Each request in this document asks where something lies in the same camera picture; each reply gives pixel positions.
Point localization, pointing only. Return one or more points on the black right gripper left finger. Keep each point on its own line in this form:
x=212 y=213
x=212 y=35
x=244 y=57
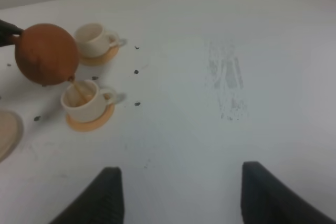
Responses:
x=101 y=202

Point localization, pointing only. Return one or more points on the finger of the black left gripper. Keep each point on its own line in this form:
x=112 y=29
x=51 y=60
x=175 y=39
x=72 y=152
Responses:
x=8 y=33

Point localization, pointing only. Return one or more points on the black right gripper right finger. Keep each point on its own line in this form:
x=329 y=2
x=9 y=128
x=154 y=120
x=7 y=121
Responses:
x=265 y=199

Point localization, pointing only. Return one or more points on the brown clay teapot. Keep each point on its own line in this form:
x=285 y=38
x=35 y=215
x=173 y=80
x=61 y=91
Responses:
x=46 y=54

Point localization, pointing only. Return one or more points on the beige round teapot coaster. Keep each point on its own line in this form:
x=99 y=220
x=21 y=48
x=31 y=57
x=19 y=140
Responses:
x=12 y=130

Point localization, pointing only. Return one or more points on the orange near cup coaster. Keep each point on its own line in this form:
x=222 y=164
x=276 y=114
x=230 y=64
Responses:
x=91 y=126

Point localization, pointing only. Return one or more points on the orange cup coaster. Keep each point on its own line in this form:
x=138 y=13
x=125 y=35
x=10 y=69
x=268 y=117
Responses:
x=91 y=126
x=101 y=60

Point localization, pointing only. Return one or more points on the white far teacup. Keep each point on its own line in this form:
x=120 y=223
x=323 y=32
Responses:
x=94 y=40

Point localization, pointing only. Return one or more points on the white teacup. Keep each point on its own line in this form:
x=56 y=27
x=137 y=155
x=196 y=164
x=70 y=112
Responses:
x=94 y=40
x=85 y=101

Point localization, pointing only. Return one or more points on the orange far cup coaster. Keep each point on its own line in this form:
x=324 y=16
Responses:
x=101 y=60

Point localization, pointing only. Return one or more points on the white near teacup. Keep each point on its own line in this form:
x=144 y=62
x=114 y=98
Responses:
x=85 y=101

